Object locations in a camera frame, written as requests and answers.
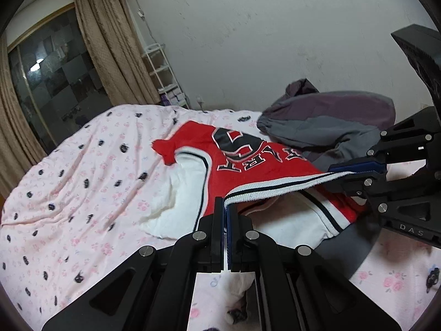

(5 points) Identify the pink cat-print bed quilt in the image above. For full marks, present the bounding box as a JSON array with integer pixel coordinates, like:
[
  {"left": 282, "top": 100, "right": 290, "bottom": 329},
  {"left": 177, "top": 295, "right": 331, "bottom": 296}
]
[{"left": 1, "top": 105, "right": 440, "bottom": 330}]

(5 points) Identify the right brown curtain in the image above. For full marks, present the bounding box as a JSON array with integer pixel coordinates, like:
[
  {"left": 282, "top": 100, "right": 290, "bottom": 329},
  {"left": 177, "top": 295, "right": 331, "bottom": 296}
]
[{"left": 74, "top": 0, "right": 161, "bottom": 105}]

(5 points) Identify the white wire shelf rack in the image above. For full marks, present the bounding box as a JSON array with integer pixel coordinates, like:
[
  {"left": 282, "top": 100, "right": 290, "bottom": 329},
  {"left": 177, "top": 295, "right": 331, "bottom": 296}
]
[{"left": 142, "top": 43, "right": 189, "bottom": 109}]

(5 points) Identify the grey purple jacket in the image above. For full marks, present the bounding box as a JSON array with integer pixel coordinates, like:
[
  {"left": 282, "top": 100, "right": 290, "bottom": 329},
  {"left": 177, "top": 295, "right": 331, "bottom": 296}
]
[{"left": 246, "top": 79, "right": 396, "bottom": 278}]

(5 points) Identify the left brown curtain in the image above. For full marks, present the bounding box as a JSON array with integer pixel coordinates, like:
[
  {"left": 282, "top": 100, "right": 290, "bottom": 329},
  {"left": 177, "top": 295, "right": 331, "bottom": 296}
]
[{"left": 0, "top": 34, "right": 46, "bottom": 199}]

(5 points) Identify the red and white jersey shirt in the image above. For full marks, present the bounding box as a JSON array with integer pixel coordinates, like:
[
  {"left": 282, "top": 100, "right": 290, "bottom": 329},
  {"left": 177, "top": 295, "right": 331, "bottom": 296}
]
[{"left": 141, "top": 121, "right": 363, "bottom": 243}]

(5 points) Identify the brown curtain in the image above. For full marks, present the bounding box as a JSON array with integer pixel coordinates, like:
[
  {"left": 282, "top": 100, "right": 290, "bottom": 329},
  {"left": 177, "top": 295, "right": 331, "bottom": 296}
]
[
  {"left": 74, "top": 0, "right": 161, "bottom": 105},
  {"left": 0, "top": 34, "right": 46, "bottom": 199}
]

